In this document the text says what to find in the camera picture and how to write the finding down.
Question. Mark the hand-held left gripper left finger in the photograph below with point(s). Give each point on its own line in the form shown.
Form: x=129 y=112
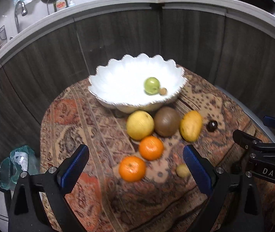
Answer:
x=75 y=166

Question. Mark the brown kiwi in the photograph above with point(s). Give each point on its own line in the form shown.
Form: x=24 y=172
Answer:
x=166 y=121

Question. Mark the yellow mango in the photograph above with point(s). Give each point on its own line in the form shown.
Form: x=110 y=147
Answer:
x=191 y=125

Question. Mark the white scalloped bowl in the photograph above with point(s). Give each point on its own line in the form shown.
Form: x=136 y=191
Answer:
x=118 y=87

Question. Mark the dark cherry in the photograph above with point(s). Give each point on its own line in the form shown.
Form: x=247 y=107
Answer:
x=212 y=125

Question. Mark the large yellow lemon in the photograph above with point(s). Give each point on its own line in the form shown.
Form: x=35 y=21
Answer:
x=140 y=125

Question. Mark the patterned paisley tablecloth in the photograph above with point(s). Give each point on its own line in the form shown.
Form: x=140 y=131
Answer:
x=79 y=125

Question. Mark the green dish soap bottle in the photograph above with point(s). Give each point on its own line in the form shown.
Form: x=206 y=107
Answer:
x=60 y=4

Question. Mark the green apple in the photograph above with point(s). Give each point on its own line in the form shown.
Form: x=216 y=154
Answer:
x=152 y=85

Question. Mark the chrome faucet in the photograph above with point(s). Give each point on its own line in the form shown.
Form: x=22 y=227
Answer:
x=22 y=7

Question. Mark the small yellow-green fruit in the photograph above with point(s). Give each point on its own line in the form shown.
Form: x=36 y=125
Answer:
x=181 y=170

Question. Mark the green plastic bag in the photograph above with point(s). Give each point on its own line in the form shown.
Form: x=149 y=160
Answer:
x=19 y=160

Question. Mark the small brown nut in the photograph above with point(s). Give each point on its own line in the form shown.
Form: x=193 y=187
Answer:
x=162 y=91

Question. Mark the small white pump bottle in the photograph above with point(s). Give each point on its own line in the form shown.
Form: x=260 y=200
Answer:
x=72 y=3

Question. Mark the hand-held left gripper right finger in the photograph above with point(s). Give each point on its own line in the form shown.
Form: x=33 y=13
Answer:
x=197 y=169

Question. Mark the orange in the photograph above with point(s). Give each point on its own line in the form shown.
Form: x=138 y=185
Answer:
x=132 y=169
x=151 y=148

